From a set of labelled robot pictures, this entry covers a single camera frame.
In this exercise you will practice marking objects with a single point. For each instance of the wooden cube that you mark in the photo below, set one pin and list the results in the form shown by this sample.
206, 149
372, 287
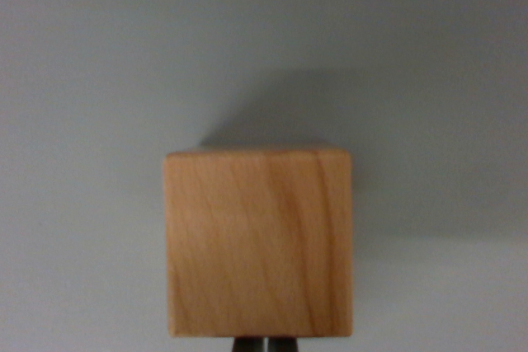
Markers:
259, 242

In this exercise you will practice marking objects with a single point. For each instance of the grey plastic tray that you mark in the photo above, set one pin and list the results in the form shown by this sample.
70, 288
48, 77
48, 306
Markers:
82, 80

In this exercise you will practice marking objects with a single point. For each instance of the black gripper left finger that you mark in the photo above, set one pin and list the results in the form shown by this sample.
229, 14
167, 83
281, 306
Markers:
246, 345

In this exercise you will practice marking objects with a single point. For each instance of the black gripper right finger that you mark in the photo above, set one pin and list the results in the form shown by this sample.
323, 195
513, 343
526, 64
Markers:
284, 345

